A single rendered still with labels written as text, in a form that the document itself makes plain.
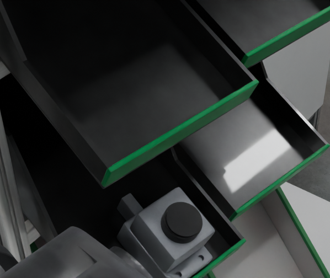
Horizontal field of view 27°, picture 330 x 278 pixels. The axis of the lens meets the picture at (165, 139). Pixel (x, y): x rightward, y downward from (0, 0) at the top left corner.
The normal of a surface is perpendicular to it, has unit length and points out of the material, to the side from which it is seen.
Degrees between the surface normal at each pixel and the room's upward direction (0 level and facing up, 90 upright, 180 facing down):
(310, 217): 0
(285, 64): 90
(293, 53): 90
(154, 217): 25
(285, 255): 45
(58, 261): 16
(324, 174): 0
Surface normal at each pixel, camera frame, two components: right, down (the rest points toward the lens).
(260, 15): 0.27, -0.50
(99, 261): -0.34, -0.82
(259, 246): 0.47, -0.22
